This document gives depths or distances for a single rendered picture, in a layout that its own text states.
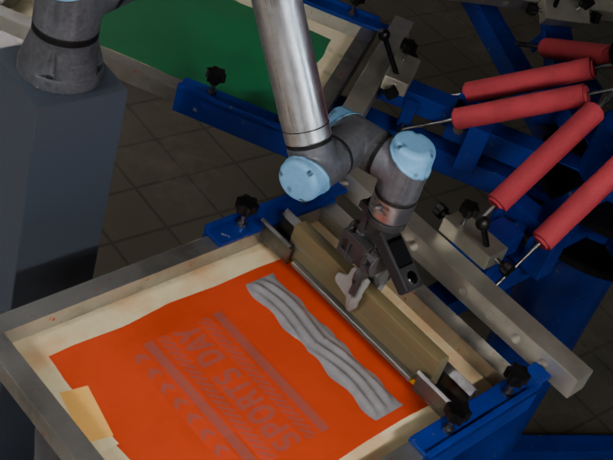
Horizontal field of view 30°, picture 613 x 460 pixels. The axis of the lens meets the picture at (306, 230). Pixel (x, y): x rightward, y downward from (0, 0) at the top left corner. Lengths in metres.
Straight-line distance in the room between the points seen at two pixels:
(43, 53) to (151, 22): 0.76
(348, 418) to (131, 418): 0.37
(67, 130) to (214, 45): 0.74
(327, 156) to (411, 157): 0.14
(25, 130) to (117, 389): 0.49
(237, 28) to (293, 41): 1.09
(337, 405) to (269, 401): 0.12
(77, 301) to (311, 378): 0.42
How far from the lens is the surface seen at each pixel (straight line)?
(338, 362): 2.02
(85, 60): 2.03
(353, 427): 1.94
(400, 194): 1.87
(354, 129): 1.86
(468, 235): 2.20
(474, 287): 2.15
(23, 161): 2.10
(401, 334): 1.99
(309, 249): 2.09
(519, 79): 2.63
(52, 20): 1.98
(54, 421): 1.79
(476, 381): 2.11
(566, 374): 2.09
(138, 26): 2.73
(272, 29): 1.72
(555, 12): 2.94
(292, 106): 1.74
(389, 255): 1.93
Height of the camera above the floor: 2.39
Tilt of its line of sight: 39 degrees down
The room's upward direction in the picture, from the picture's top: 19 degrees clockwise
